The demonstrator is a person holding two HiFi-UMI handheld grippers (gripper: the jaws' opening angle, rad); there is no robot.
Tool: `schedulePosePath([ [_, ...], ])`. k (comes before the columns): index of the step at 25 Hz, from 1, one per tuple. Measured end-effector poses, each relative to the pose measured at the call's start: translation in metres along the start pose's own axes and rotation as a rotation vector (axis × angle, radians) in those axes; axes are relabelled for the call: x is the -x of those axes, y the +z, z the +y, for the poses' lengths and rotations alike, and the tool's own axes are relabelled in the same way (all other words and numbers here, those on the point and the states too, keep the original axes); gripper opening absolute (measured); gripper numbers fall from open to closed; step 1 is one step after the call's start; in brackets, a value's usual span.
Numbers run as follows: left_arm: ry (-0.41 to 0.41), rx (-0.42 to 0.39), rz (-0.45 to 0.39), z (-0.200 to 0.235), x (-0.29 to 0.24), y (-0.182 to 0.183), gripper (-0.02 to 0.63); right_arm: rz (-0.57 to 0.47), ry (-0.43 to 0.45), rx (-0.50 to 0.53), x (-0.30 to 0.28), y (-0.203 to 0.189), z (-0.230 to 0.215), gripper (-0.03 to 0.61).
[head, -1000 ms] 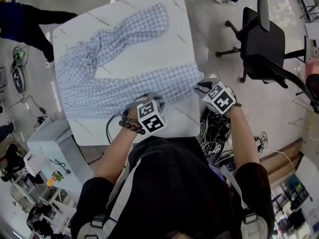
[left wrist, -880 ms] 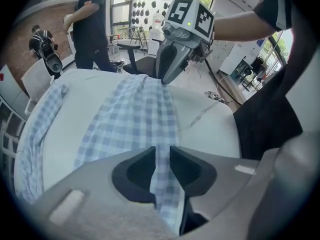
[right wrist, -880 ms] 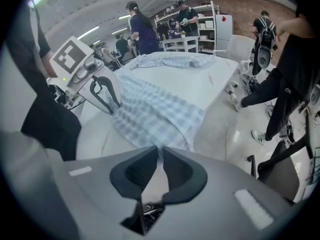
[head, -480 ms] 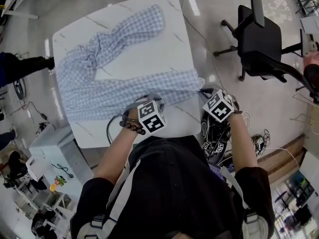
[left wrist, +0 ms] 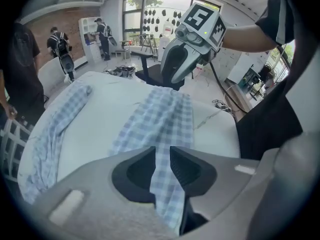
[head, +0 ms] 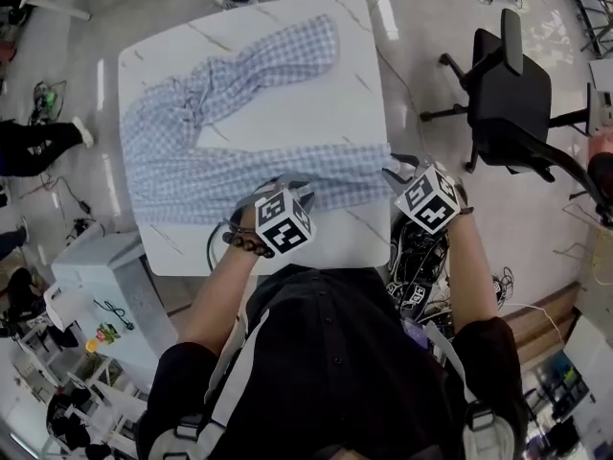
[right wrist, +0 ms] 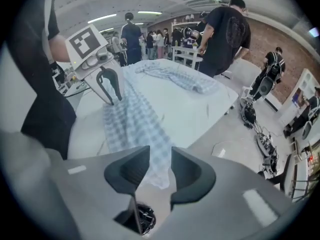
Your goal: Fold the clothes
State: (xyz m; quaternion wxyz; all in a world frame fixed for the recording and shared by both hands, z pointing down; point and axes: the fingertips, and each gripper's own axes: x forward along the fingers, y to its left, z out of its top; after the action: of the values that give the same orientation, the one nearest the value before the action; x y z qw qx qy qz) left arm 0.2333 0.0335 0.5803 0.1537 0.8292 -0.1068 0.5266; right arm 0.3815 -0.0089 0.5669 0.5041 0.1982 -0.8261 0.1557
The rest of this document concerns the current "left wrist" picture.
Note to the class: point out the wooden folding easel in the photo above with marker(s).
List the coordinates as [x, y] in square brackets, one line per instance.
[150, 44]

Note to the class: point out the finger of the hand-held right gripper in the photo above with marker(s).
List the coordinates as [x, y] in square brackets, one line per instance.
[188, 66]
[170, 59]

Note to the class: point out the teal metal machine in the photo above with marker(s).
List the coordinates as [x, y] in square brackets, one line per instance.
[250, 79]

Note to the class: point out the black framed window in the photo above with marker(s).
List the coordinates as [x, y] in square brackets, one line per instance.
[282, 56]
[135, 16]

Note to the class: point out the blue checked shirt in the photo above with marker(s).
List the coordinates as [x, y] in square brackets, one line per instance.
[155, 114]

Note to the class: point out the person's right forearm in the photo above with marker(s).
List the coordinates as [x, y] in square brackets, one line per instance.
[247, 40]

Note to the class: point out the black office chair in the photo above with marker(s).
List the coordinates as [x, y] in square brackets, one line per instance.
[155, 74]

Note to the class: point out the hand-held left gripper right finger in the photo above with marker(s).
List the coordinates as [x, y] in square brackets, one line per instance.
[192, 171]

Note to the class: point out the clear acrylic stool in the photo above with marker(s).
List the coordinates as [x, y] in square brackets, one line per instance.
[122, 52]

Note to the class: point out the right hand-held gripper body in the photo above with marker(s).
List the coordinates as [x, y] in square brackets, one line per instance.
[200, 26]

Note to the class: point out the person's black shirt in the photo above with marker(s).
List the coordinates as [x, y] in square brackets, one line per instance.
[272, 124]

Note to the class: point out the white slatted rack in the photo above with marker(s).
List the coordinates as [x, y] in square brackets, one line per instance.
[12, 139]

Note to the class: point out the wooden bench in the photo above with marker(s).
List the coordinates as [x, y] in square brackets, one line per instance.
[237, 94]

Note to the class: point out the white office chair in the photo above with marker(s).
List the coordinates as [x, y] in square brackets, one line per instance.
[53, 74]

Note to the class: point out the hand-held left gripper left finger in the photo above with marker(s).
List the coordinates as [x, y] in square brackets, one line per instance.
[132, 174]

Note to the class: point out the white arched cabinet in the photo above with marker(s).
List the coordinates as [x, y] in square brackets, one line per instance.
[90, 41]

